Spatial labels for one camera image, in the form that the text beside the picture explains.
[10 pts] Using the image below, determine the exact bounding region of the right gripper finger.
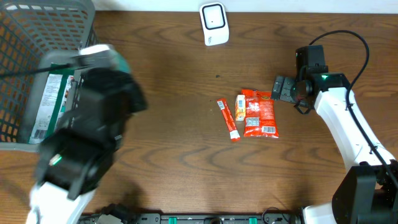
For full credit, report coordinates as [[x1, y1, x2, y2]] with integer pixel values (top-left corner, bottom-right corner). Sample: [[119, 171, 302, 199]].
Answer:
[[279, 77, 296, 103], [271, 76, 285, 100]]

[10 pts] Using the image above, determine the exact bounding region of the red snack bag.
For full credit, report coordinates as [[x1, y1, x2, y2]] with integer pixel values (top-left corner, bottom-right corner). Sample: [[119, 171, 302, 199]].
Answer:
[[241, 89, 279, 138]]

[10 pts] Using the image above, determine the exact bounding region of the orange and white snack packet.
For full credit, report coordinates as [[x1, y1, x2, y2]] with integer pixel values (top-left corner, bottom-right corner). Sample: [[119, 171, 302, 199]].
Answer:
[[235, 95, 246, 121]]

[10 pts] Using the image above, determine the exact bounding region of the red and white snack packet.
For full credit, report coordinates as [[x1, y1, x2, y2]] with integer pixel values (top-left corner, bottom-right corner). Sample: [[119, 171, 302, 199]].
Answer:
[[216, 98, 241, 142]]

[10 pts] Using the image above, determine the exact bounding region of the light green wipes pack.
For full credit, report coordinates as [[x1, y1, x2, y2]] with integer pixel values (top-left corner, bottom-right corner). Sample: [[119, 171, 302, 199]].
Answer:
[[75, 44, 131, 73]]

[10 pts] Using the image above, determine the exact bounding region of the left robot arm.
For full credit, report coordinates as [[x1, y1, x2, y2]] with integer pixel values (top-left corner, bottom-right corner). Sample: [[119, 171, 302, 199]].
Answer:
[[26, 68, 147, 223]]

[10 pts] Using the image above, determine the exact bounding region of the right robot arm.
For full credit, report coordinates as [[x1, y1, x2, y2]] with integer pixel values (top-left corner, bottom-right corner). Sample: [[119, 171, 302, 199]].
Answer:
[[271, 45, 397, 223]]

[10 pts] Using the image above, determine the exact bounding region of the white barcode scanner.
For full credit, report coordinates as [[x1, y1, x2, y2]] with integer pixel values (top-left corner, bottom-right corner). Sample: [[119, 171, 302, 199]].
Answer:
[[199, 2, 229, 46]]

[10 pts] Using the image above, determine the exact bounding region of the green and white flat package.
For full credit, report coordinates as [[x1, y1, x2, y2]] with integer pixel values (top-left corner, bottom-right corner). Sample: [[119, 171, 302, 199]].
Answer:
[[29, 68, 75, 144]]

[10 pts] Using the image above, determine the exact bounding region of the grey plastic mesh basket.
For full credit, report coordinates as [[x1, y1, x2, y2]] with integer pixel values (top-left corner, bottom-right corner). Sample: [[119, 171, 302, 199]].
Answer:
[[1, 0, 98, 152]]

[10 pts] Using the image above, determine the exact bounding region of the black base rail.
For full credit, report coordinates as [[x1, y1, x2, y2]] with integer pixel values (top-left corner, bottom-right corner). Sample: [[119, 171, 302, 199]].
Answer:
[[78, 212, 303, 224]]

